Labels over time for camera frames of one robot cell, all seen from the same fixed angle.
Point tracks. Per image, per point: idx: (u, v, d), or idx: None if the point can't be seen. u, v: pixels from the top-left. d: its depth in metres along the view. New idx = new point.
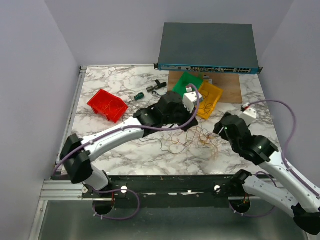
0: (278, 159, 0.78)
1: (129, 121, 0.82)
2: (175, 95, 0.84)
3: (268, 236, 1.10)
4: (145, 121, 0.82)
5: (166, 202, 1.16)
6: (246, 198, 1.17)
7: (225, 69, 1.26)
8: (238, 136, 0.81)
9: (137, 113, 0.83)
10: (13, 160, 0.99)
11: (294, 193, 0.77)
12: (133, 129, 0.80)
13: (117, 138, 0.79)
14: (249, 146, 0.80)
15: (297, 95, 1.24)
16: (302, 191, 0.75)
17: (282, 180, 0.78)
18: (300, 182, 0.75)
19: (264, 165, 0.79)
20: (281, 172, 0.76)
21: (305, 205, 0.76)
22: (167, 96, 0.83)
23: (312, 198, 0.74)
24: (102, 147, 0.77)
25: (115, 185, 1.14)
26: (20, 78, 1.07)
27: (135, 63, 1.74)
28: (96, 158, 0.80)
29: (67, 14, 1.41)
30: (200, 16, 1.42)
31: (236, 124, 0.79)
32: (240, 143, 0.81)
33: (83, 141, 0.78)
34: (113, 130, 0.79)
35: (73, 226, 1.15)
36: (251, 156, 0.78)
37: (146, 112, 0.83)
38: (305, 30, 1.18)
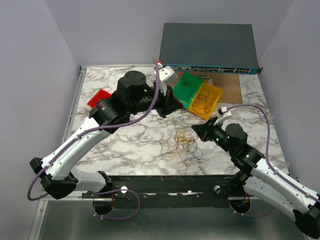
0: (265, 163, 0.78)
1: (86, 125, 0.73)
2: (135, 76, 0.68)
3: (268, 236, 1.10)
4: (106, 116, 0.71)
5: (166, 202, 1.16)
6: (245, 198, 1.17)
7: (225, 69, 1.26)
8: (235, 146, 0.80)
9: (93, 110, 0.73)
10: (13, 159, 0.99)
11: (285, 194, 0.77)
12: (90, 134, 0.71)
13: (76, 149, 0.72)
14: (241, 155, 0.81)
15: (298, 95, 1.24)
16: (290, 192, 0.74)
17: (272, 184, 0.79)
18: (287, 184, 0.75)
19: (254, 172, 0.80)
20: (269, 176, 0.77)
21: (298, 205, 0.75)
22: (124, 80, 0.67)
23: (301, 197, 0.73)
24: (63, 165, 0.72)
25: (115, 185, 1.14)
26: (19, 77, 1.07)
27: (135, 63, 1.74)
28: (66, 173, 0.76)
29: (67, 14, 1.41)
30: (200, 16, 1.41)
31: (241, 138, 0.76)
32: (235, 152, 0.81)
33: (42, 164, 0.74)
34: (67, 144, 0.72)
35: (73, 226, 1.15)
36: (241, 166, 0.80)
37: (106, 104, 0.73)
38: (305, 30, 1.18)
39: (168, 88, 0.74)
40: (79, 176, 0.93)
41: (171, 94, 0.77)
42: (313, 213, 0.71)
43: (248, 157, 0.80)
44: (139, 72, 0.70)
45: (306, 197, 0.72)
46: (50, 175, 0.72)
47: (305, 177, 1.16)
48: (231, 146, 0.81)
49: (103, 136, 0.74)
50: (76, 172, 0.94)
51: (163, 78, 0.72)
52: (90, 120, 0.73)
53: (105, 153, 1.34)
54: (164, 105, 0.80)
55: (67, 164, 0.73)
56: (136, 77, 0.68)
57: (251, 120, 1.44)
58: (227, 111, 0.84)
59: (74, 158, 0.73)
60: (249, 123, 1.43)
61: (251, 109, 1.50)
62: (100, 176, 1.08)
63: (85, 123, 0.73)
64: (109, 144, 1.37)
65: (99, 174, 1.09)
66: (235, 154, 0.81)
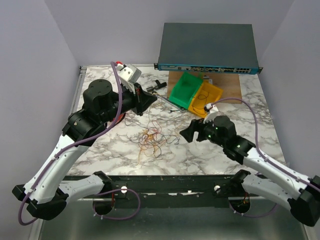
0: (255, 152, 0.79)
1: (61, 144, 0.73)
2: (101, 85, 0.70)
3: (268, 236, 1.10)
4: (81, 129, 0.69)
5: (166, 202, 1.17)
6: (246, 198, 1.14)
7: (225, 69, 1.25)
8: (225, 137, 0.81)
9: (66, 127, 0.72)
10: (12, 160, 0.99)
11: (277, 181, 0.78)
12: (67, 151, 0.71)
13: (55, 170, 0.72)
14: (232, 146, 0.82)
15: (298, 95, 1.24)
16: (281, 177, 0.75)
17: (264, 171, 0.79)
18: (277, 170, 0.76)
19: (245, 162, 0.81)
20: (260, 164, 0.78)
21: (289, 190, 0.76)
22: (90, 92, 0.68)
23: (292, 182, 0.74)
24: (46, 188, 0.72)
25: (115, 185, 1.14)
26: (19, 77, 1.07)
27: (135, 63, 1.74)
28: (53, 194, 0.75)
29: (67, 14, 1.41)
30: (200, 16, 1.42)
31: (227, 127, 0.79)
32: (226, 143, 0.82)
33: (25, 190, 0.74)
34: (46, 166, 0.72)
35: (74, 225, 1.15)
36: (234, 156, 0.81)
37: (78, 118, 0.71)
38: (305, 30, 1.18)
39: (135, 85, 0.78)
40: (69, 190, 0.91)
41: (140, 91, 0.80)
42: (304, 196, 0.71)
43: (240, 147, 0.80)
44: (103, 82, 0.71)
45: (297, 181, 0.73)
46: (35, 200, 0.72)
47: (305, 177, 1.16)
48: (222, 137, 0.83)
49: (81, 151, 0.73)
50: (65, 187, 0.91)
51: (130, 77, 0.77)
52: (64, 137, 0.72)
53: (105, 152, 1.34)
54: (137, 103, 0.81)
55: (50, 187, 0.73)
56: (101, 87, 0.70)
57: (251, 120, 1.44)
58: (212, 107, 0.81)
59: (56, 179, 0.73)
60: (249, 123, 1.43)
61: (252, 109, 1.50)
62: (96, 179, 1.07)
63: (60, 142, 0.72)
64: (109, 144, 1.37)
65: (96, 176, 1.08)
66: (225, 145, 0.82)
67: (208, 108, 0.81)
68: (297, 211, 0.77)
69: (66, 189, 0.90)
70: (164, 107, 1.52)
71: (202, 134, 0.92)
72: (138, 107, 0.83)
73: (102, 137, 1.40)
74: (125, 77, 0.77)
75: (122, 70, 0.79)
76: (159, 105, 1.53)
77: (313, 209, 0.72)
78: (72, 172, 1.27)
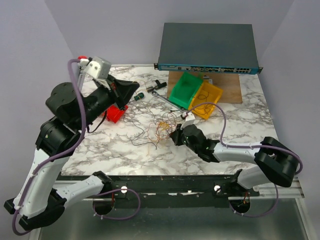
0: (220, 145, 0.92)
1: (38, 159, 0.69)
2: (65, 91, 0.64)
3: (268, 236, 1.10)
4: (54, 141, 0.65)
5: (166, 202, 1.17)
6: (246, 198, 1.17)
7: (225, 69, 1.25)
8: (196, 143, 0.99)
9: (39, 140, 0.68)
10: (12, 160, 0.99)
11: (244, 158, 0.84)
12: (44, 167, 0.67)
13: (36, 187, 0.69)
14: (204, 149, 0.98)
15: (298, 95, 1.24)
16: (241, 153, 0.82)
17: (234, 157, 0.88)
18: (236, 148, 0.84)
19: (218, 156, 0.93)
20: (225, 152, 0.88)
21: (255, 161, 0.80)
22: (52, 101, 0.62)
23: (249, 151, 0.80)
24: (33, 204, 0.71)
25: (115, 185, 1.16)
26: (20, 77, 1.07)
27: (135, 63, 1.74)
28: (44, 206, 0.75)
29: (67, 15, 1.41)
30: (200, 16, 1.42)
31: (195, 135, 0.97)
32: (198, 149, 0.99)
33: (14, 206, 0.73)
34: (27, 184, 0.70)
35: (74, 225, 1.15)
36: (207, 158, 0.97)
37: (50, 128, 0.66)
38: (305, 30, 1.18)
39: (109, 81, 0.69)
40: (67, 193, 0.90)
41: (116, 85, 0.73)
42: (259, 157, 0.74)
43: (209, 148, 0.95)
44: (68, 86, 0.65)
45: (252, 148, 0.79)
46: (24, 216, 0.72)
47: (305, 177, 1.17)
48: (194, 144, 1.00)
49: (60, 164, 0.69)
50: (63, 191, 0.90)
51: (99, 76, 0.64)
52: (38, 151, 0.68)
53: (105, 152, 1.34)
54: (117, 98, 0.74)
55: (37, 201, 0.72)
56: (65, 93, 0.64)
57: (251, 120, 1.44)
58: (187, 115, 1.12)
59: (40, 194, 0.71)
60: (249, 123, 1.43)
61: (252, 109, 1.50)
62: (95, 180, 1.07)
63: (36, 157, 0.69)
64: (109, 144, 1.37)
65: (95, 177, 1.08)
66: (199, 150, 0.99)
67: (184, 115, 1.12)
68: (271, 176, 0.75)
69: (64, 193, 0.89)
70: (164, 107, 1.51)
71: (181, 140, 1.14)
72: (118, 102, 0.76)
73: (102, 137, 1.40)
74: (94, 74, 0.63)
75: (88, 65, 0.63)
76: (159, 105, 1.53)
77: (277, 168, 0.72)
78: (72, 172, 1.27)
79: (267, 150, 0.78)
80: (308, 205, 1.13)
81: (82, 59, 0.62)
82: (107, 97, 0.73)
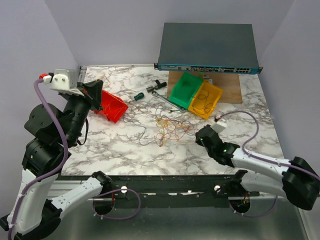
0: (240, 151, 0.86)
1: (25, 179, 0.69)
2: (43, 112, 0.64)
3: (268, 236, 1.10)
4: (40, 161, 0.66)
5: (166, 202, 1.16)
6: (246, 198, 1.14)
7: (225, 69, 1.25)
8: (211, 145, 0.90)
9: (25, 161, 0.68)
10: (12, 160, 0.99)
11: (266, 172, 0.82)
12: (33, 187, 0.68)
13: (26, 207, 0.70)
14: (220, 152, 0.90)
15: (298, 95, 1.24)
16: (265, 167, 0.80)
17: (252, 166, 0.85)
18: (260, 161, 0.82)
19: (235, 162, 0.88)
20: (245, 160, 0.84)
21: (277, 177, 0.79)
22: (31, 125, 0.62)
23: (275, 168, 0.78)
24: (25, 222, 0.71)
25: (115, 185, 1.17)
26: (20, 77, 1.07)
27: (135, 63, 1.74)
28: (37, 221, 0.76)
29: (67, 14, 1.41)
30: (200, 16, 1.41)
31: (209, 136, 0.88)
32: (214, 151, 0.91)
33: (9, 223, 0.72)
34: (16, 205, 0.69)
35: (74, 225, 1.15)
36: (223, 161, 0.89)
37: (35, 150, 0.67)
38: (306, 30, 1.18)
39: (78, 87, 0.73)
40: (63, 203, 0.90)
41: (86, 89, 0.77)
42: (287, 178, 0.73)
43: (227, 152, 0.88)
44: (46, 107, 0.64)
45: (279, 166, 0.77)
46: (19, 233, 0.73)
47: None
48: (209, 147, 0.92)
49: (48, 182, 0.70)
50: (59, 201, 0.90)
51: (67, 85, 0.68)
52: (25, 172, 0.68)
53: (105, 152, 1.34)
54: (91, 101, 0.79)
55: (29, 218, 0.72)
56: (42, 115, 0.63)
57: (251, 120, 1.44)
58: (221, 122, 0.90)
59: (31, 212, 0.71)
60: (249, 123, 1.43)
61: (252, 109, 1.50)
62: (93, 181, 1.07)
63: (23, 177, 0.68)
64: (109, 144, 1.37)
65: (94, 179, 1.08)
66: (214, 153, 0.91)
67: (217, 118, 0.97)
68: (293, 198, 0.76)
69: (60, 204, 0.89)
70: (164, 107, 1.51)
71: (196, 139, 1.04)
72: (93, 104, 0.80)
73: (102, 137, 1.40)
74: (65, 87, 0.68)
75: (54, 81, 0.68)
76: (159, 105, 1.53)
77: (304, 192, 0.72)
78: (72, 172, 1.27)
79: (293, 171, 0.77)
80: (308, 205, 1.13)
81: (45, 78, 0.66)
82: (82, 104, 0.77)
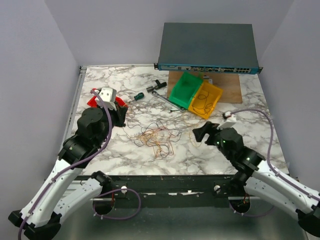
0: (266, 166, 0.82)
1: (57, 168, 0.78)
2: (93, 112, 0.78)
3: (269, 236, 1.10)
4: (75, 153, 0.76)
5: (167, 202, 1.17)
6: (246, 198, 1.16)
7: (225, 69, 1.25)
8: (233, 150, 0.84)
9: (62, 152, 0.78)
10: (12, 160, 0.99)
11: (288, 196, 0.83)
12: (64, 174, 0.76)
13: (51, 193, 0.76)
14: (241, 159, 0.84)
15: (298, 94, 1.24)
16: (293, 194, 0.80)
17: (272, 184, 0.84)
18: (289, 185, 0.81)
19: (255, 175, 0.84)
20: (271, 178, 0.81)
21: (299, 206, 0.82)
22: (84, 119, 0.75)
23: (304, 198, 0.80)
24: (44, 211, 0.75)
25: (115, 185, 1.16)
26: (19, 77, 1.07)
27: (135, 63, 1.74)
28: (49, 217, 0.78)
29: (67, 14, 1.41)
30: (200, 16, 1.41)
31: (236, 140, 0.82)
32: (234, 156, 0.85)
33: (22, 215, 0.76)
34: (43, 191, 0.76)
35: (74, 224, 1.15)
36: (243, 169, 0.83)
37: (73, 142, 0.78)
38: (306, 29, 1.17)
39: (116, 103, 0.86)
40: (62, 208, 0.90)
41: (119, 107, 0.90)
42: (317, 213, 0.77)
43: (249, 160, 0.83)
44: (95, 110, 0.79)
45: (309, 197, 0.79)
46: (32, 224, 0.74)
47: (305, 177, 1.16)
48: (230, 150, 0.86)
49: (75, 174, 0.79)
50: (58, 206, 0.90)
51: (109, 97, 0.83)
52: (60, 161, 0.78)
53: (105, 152, 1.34)
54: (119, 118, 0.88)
55: (48, 208, 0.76)
56: (93, 114, 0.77)
57: (251, 120, 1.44)
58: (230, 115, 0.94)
59: (53, 201, 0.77)
60: (249, 123, 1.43)
61: (252, 108, 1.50)
62: (93, 182, 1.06)
63: (56, 167, 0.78)
64: (109, 144, 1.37)
65: (93, 181, 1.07)
66: (234, 157, 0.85)
67: (227, 115, 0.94)
68: (307, 223, 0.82)
69: (59, 209, 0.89)
70: (164, 107, 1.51)
71: (211, 140, 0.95)
72: (120, 121, 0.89)
73: None
74: (106, 98, 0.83)
75: (99, 93, 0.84)
76: (159, 105, 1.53)
77: None
78: None
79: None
80: None
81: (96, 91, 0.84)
82: (113, 116, 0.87)
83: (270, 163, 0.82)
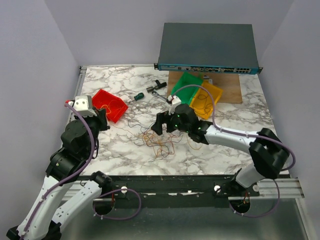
0: (212, 127, 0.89)
1: (46, 185, 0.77)
2: (76, 126, 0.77)
3: (268, 236, 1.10)
4: (63, 169, 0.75)
5: (166, 202, 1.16)
6: (246, 198, 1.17)
7: (225, 69, 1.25)
8: (187, 123, 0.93)
9: (49, 168, 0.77)
10: (12, 160, 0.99)
11: (236, 145, 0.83)
12: (53, 192, 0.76)
13: (43, 211, 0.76)
14: (195, 129, 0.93)
15: (298, 94, 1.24)
16: (235, 139, 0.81)
17: (223, 141, 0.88)
18: (230, 134, 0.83)
19: (208, 139, 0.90)
20: (218, 135, 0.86)
21: (245, 149, 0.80)
22: (67, 134, 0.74)
23: (243, 140, 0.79)
24: (38, 227, 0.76)
25: (115, 185, 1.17)
26: (19, 77, 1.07)
27: (135, 63, 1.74)
28: (46, 230, 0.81)
29: (67, 14, 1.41)
30: (200, 15, 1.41)
31: (186, 113, 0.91)
32: (189, 128, 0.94)
33: (19, 232, 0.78)
34: (34, 209, 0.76)
35: (74, 225, 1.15)
36: (198, 138, 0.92)
37: (60, 157, 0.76)
38: (306, 30, 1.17)
39: (93, 108, 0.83)
40: (61, 216, 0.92)
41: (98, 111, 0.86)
42: (254, 147, 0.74)
43: (201, 129, 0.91)
44: (78, 122, 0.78)
45: (247, 137, 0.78)
46: None
47: (305, 177, 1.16)
48: (185, 124, 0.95)
49: (66, 189, 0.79)
50: (57, 214, 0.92)
51: (86, 105, 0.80)
52: (49, 178, 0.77)
53: (105, 152, 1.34)
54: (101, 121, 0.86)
55: (43, 224, 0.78)
56: (76, 127, 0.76)
57: (251, 120, 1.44)
58: (173, 98, 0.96)
59: (46, 218, 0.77)
60: (249, 123, 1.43)
61: (252, 109, 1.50)
62: (92, 184, 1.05)
63: (45, 183, 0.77)
64: (109, 144, 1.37)
65: (92, 182, 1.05)
66: (189, 130, 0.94)
67: (170, 100, 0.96)
68: (259, 166, 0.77)
69: (58, 218, 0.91)
70: (164, 107, 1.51)
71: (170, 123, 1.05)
72: (103, 124, 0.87)
73: (102, 137, 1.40)
74: (84, 107, 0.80)
75: (74, 104, 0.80)
76: (159, 105, 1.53)
77: (269, 160, 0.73)
78: None
79: (260, 141, 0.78)
80: (308, 205, 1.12)
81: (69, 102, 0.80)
82: (95, 122, 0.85)
83: (214, 122, 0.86)
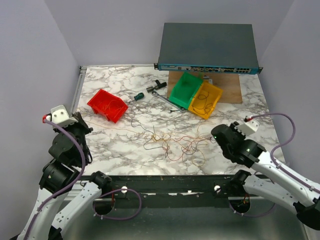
0: (267, 157, 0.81)
1: (41, 197, 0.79)
2: (64, 139, 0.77)
3: (269, 236, 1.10)
4: (56, 180, 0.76)
5: (166, 202, 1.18)
6: (246, 198, 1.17)
7: (225, 69, 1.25)
8: (227, 143, 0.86)
9: (42, 181, 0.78)
10: (12, 159, 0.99)
11: (290, 189, 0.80)
12: (49, 203, 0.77)
13: (40, 223, 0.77)
14: (239, 150, 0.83)
15: (298, 94, 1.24)
16: (295, 186, 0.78)
17: (273, 178, 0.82)
18: (291, 179, 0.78)
19: (254, 167, 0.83)
20: (271, 170, 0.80)
21: (300, 198, 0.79)
22: (55, 149, 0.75)
23: (305, 191, 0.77)
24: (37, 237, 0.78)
25: (115, 185, 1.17)
26: (19, 77, 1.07)
27: (135, 63, 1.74)
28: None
29: (67, 14, 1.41)
30: (200, 15, 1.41)
31: (223, 131, 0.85)
32: (230, 149, 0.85)
33: None
34: (31, 221, 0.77)
35: (74, 224, 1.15)
36: (242, 160, 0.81)
37: (52, 169, 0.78)
38: (306, 30, 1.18)
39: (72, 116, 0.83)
40: (61, 221, 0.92)
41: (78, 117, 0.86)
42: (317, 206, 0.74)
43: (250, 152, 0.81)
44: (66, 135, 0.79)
45: (310, 190, 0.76)
46: None
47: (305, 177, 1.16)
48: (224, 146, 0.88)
49: (61, 199, 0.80)
50: (57, 219, 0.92)
51: (66, 115, 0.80)
52: (42, 190, 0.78)
53: (105, 152, 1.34)
54: (83, 127, 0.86)
55: (41, 235, 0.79)
56: (64, 141, 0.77)
57: None
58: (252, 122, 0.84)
59: (44, 228, 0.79)
60: None
61: (252, 109, 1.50)
62: (91, 188, 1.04)
63: (40, 196, 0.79)
64: (109, 144, 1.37)
65: (92, 185, 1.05)
66: (230, 151, 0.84)
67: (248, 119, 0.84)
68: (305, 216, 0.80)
69: (58, 223, 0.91)
70: (164, 107, 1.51)
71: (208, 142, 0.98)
72: (85, 129, 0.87)
73: (102, 137, 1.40)
74: (65, 117, 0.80)
75: (53, 117, 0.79)
76: (159, 105, 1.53)
77: None
78: None
79: None
80: None
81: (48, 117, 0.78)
82: (79, 129, 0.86)
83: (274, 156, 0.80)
